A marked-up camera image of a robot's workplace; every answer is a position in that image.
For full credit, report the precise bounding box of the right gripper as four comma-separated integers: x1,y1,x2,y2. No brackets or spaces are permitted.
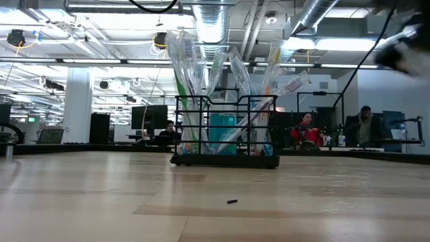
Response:
372,13,430,79

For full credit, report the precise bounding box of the grey-bristled toothbrush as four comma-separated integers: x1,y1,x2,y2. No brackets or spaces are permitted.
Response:
216,70,312,155

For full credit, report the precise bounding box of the black wire rack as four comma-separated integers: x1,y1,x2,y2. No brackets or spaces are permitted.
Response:
169,87,280,169

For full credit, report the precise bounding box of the blue mouthwash bottle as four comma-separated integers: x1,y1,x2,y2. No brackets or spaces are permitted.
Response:
208,113,239,156

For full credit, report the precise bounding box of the blue partition panel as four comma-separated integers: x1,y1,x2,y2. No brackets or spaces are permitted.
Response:
382,110,406,153

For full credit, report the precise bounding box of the person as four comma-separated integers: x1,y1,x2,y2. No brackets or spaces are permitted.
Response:
345,106,386,148
289,112,325,151
159,120,184,145

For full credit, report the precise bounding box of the black ceiling device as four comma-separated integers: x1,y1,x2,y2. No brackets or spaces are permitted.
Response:
153,32,169,50
5,28,26,46

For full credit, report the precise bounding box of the black cabinet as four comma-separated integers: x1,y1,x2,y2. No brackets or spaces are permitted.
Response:
89,112,111,145

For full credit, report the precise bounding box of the white building column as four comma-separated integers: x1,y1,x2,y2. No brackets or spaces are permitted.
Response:
62,67,94,145

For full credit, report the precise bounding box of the dark laptop screen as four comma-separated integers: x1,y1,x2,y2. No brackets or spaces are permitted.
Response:
36,128,65,145

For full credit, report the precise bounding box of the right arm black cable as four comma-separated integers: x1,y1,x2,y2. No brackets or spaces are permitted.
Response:
321,5,396,126

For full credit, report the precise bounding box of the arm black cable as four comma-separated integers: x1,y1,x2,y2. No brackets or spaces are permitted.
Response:
321,5,396,126
128,0,179,15

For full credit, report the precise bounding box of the black rig frame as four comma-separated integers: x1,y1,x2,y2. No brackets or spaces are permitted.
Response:
297,91,345,117

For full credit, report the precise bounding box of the yellow hanging cord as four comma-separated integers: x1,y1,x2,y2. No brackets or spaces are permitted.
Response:
305,49,312,85

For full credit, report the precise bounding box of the silver ventilation duct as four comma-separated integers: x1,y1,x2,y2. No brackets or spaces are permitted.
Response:
193,3,232,61
268,0,340,65

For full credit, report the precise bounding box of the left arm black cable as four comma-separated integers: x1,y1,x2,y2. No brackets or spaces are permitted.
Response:
128,0,179,15

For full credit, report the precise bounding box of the black curved cable loop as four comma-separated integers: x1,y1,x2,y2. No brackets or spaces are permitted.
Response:
0,121,24,146

